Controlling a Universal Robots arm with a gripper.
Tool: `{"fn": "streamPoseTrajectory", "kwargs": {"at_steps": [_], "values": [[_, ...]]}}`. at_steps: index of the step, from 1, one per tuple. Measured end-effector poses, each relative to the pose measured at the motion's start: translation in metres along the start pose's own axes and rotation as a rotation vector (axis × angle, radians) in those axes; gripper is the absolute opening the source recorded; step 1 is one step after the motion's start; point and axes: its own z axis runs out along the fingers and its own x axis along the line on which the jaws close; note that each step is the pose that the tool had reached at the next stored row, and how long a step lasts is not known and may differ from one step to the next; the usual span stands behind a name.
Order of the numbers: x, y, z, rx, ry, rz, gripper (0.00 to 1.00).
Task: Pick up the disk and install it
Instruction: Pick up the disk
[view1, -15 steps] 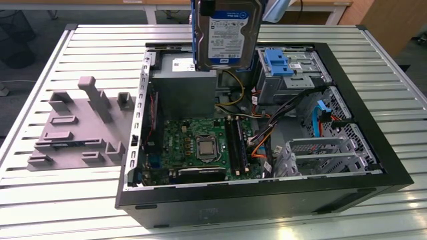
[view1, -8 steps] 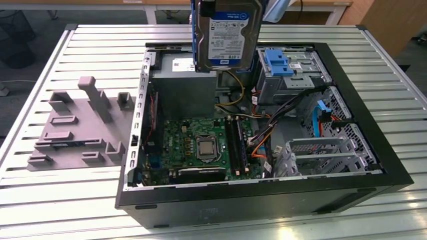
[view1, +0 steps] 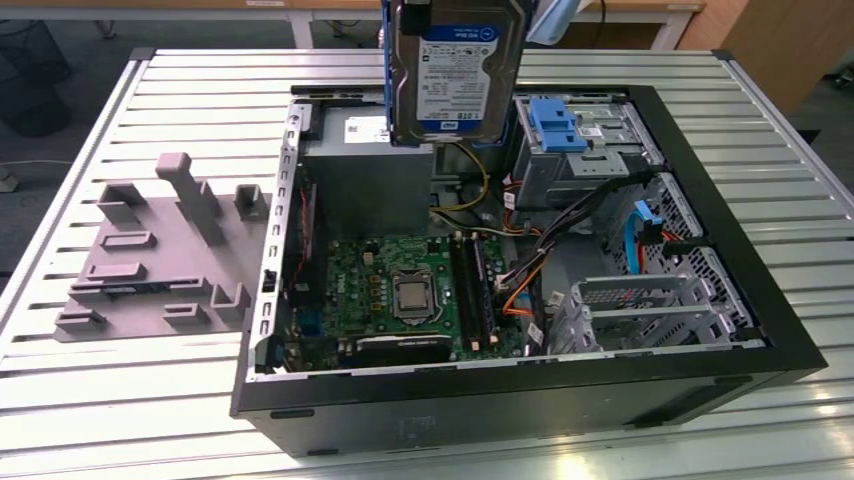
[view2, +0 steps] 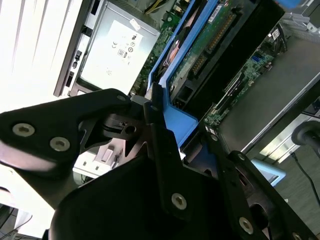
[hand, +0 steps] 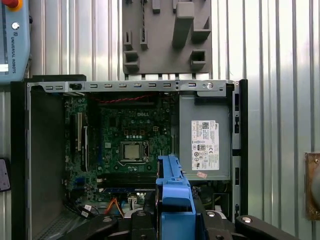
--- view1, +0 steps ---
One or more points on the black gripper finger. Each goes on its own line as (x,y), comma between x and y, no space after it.
(414,17)

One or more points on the hard disk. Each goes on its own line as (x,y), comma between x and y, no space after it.
(461,75)

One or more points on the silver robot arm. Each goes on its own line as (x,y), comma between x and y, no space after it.
(554,22)

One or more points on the silver disk bay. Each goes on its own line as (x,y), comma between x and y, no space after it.
(667,312)

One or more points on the blue plastic latch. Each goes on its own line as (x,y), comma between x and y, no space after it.
(557,135)

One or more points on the grey power supply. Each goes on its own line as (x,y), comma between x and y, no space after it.
(361,190)

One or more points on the silver drive cage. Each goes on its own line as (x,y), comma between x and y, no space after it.
(601,167)

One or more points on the black case fan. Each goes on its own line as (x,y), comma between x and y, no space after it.
(320,240)

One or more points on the green motherboard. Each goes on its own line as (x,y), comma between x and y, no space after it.
(354,265)

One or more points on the black RAM stick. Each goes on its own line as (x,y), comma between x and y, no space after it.
(465,290)
(483,290)

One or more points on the silver CPU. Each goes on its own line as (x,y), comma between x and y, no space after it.
(415,295)

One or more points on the wooden cabinet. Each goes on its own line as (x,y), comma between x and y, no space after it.
(788,50)

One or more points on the CPU socket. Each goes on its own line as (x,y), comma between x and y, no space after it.
(394,300)

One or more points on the black mesh bin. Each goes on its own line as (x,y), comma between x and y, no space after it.
(34,75)

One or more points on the grey parts rack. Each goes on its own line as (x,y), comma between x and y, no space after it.
(174,260)

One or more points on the black graphics card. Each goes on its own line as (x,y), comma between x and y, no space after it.
(401,350)

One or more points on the small white box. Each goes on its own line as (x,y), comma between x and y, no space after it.
(8,182)

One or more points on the blue port connector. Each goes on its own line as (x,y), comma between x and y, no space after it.
(274,357)

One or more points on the black PC case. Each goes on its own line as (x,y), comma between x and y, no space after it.
(534,415)

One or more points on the wooden desk white frame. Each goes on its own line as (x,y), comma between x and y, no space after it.
(200,12)

